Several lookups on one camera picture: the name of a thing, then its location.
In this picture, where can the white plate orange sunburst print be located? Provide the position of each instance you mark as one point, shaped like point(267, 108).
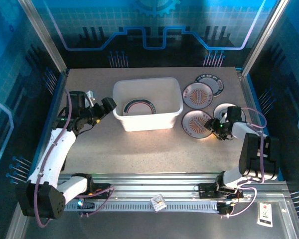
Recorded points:
point(198, 95)
point(194, 124)

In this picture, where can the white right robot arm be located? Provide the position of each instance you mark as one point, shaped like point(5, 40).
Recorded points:
point(256, 159)

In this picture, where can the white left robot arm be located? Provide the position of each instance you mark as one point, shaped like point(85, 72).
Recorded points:
point(54, 154)

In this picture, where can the white plastic bin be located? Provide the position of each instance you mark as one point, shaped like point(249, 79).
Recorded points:
point(149, 124)

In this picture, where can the white plate dark rim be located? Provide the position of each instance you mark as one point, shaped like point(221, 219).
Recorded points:
point(220, 110)

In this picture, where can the blue table edge strip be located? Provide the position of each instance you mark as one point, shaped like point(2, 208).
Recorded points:
point(56, 95)

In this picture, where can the small white connector block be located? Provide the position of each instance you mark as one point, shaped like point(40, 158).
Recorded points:
point(159, 203)

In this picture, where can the white black printed card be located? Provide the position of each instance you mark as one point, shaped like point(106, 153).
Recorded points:
point(265, 214)

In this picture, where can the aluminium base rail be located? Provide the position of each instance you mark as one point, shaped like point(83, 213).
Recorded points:
point(152, 181)

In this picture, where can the aluminium frame post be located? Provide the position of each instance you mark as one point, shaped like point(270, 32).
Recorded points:
point(42, 37)
point(264, 37)

